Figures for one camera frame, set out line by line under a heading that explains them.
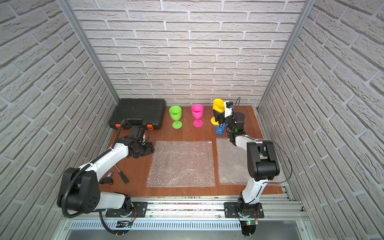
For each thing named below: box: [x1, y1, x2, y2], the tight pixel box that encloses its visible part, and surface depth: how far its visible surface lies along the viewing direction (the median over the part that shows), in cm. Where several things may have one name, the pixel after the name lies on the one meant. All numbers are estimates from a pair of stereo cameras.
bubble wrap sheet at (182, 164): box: [146, 141, 216, 188], surface depth 90 cm
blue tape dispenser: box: [215, 123, 226, 136], surface depth 105 cm
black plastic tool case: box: [109, 98, 166, 131], surface depth 110 cm
